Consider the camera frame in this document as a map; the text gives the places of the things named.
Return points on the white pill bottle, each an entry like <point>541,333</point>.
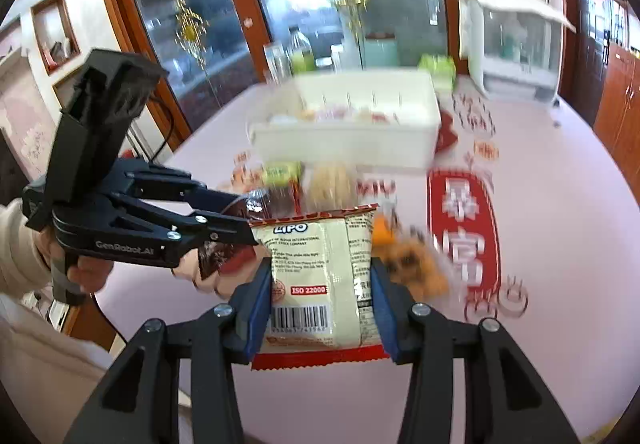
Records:
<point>336,56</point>

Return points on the orange pastry clear packet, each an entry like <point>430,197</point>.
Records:
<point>415,269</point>

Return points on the small glass jar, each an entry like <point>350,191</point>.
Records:
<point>323,64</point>

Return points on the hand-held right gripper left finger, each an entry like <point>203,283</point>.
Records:
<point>257,314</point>

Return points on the person's left hand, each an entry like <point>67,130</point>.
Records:
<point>90,274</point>

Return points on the dark red snack packet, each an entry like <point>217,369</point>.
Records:
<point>215,259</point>

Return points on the clear glass cup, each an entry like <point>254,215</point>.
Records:
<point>277,64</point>

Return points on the person's left forearm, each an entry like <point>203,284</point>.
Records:
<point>20,249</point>

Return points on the white red-edged snack packet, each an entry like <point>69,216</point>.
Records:
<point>310,264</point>

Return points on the green label plastic bottle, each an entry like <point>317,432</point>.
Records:
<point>301,51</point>

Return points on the brown wooden cabinets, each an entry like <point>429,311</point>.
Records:
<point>620,99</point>

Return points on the clear rice cracker packet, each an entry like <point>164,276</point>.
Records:
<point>332,186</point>

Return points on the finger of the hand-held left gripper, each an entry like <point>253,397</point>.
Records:
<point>225,230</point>
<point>200,196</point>

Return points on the green tissue pack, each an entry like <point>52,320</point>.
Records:
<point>437,71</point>

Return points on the white cup cabinet appliance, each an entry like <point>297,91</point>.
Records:
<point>515,74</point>

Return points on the mint green canister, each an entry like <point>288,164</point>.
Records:
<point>381,53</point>

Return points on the white plastic bin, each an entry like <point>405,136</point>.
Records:
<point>350,144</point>

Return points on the green snack packet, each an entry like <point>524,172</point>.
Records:
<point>282,174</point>

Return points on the brown cake snack packet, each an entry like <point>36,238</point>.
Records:
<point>280,201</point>

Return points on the person's beige clothing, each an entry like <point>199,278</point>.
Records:
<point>45,364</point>

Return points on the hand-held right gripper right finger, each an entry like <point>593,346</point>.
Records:
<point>387,319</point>

